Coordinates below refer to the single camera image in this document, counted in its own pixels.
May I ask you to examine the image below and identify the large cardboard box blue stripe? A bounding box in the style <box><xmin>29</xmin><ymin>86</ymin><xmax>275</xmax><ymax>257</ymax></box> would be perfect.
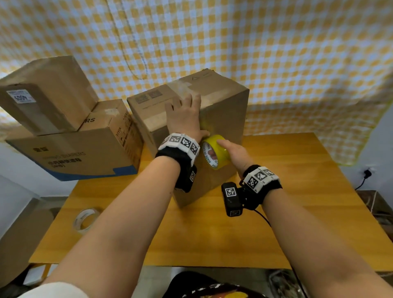
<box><xmin>6</xmin><ymin>99</ymin><xmax>144</xmax><ymax>182</ymax></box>

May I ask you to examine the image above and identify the person's right forearm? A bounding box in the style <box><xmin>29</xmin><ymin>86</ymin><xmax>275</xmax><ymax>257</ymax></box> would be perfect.
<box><xmin>261</xmin><ymin>186</ymin><xmax>393</xmax><ymax>298</ymax></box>

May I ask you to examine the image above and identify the person's left hand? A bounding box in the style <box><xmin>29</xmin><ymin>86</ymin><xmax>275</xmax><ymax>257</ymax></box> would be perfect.
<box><xmin>165</xmin><ymin>93</ymin><xmax>211</xmax><ymax>142</ymax></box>

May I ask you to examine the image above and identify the yellow checkered cloth backdrop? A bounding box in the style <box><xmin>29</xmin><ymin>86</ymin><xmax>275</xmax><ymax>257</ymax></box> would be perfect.
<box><xmin>0</xmin><ymin>0</ymin><xmax>393</xmax><ymax>166</ymax></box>

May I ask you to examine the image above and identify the yellow tape roll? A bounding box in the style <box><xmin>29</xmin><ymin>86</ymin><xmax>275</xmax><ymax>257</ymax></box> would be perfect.
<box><xmin>201</xmin><ymin>134</ymin><xmax>232</xmax><ymax>170</ymax></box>

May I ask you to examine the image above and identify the brown box tied with string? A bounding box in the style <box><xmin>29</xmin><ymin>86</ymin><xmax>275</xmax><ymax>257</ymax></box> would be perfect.
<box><xmin>356</xmin><ymin>190</ymin><xmax>393</xmax><ymax>241</ymax></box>

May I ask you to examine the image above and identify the black power plug with cable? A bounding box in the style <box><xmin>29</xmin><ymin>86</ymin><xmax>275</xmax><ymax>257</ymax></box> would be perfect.
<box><xmin>355</xmin><ymin>169</ymin><xmax>373</xmax><ymax>191</ymax></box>

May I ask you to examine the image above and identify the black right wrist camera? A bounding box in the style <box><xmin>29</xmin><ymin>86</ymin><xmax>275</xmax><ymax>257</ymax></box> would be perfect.
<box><xmin>221</xmin><ymin>182</ymin><xmax>245</xmax><ymax>218</ymax></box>

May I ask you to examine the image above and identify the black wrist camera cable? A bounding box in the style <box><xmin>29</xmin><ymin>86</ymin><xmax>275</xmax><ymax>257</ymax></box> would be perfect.
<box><xmin>253</xmin><ymin>209</ymin><xmax>308</xmax><ymax>298</ymax></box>

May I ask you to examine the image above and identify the person's black patterned clothing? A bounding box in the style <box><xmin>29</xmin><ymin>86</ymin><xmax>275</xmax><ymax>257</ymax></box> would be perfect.
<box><xmin>162</xmin><ymin>271</ymin><xmax>269</xmax><ymax>298</ymax></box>

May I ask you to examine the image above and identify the clear tape roll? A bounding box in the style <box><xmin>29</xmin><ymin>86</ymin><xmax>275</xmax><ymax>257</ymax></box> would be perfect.
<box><xmin>72</xmin><ymin>208</ymin><xmax>102</xmax><ymax>235</ymax></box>

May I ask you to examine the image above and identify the wristband with marker tags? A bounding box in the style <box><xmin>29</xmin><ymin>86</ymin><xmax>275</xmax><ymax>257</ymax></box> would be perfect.
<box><xmin>239</xmin><ymin>165</ymin><xmax>283</xmax><ymax>211</ymax></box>
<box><xmin>155</xmin><ymin>133</ymin><xmax>201</xmax><ymax>168</ymax></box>

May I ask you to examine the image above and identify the tall taped cardboard box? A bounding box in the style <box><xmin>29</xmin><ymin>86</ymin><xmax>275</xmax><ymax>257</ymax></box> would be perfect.
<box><xmin>127</xmin><ymin>68</ymin><xmax>250</xmax><ymax>209</ymax></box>

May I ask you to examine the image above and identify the left wristband with marker tags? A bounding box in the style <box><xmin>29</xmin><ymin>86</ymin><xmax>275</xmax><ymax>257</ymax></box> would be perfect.
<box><xmin>155</xmin><ymin>133</ymin><xmax>201</xmax><ymax>168</ymax></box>

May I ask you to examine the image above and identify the cardboard box with white label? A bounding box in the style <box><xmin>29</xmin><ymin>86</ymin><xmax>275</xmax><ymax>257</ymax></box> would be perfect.
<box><xmin>0</xmin><ymin>55</ymin><xmax>99</xmax><ymax>137</ymax></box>

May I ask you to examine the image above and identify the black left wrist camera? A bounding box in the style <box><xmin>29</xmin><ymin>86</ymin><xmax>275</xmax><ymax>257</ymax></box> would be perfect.
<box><xmin>174</xmin><ymin>165</ymin><xmax>198</xmax><ymax>193</ymax></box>

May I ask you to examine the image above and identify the person's left forearm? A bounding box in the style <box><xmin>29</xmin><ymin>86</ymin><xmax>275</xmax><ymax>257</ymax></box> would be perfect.
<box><xmin>43</xmin><ymin>156</ymin><xmax>182</xmax><ymax>298</ymax></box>

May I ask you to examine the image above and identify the person's white sleeve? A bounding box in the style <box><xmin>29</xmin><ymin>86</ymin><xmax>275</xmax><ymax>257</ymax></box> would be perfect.
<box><xmin>18</xmin><ymin>282</ymin><xmax>90</xmax><ymax>298</ymax></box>

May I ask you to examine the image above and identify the person's right hand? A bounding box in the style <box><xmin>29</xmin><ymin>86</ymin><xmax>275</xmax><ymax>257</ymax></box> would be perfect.
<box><xmin>217</xmin><ymin>139</ymin><xmax>255</xmax><ymax>179</ymax></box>

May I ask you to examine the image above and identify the right wristband with marker tags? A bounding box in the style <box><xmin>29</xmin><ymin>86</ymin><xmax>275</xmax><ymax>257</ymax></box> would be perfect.
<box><xmin>239</xmin><ymin>165</ymin><xmax>283</xmax><ymax>211</ymax></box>

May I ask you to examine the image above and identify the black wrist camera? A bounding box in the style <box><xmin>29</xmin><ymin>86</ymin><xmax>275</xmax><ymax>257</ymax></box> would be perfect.
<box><xmin>174</xmin><ymin>165</ymin><xmax>198</xmax><ymax>193</ymax></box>
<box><xmin>221</xmin><ymin>182</ymin><xmax>245</xmax><ymax>218</ymax></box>

